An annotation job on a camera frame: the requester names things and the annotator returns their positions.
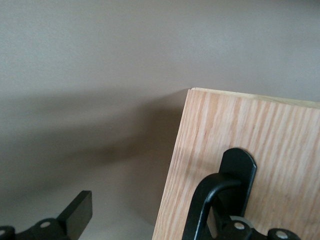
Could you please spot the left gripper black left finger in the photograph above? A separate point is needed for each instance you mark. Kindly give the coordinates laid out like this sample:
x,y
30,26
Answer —
x,y
75,215

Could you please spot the light wooden cabinet door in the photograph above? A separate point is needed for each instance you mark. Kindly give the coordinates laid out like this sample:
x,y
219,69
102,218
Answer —
x,y
275,150

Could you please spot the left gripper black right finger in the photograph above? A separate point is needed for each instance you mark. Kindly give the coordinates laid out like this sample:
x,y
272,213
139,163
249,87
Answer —
x,y
237,232

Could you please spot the brown paper table cover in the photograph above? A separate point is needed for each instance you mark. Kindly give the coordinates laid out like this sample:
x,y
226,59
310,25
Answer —
x,y
100,75

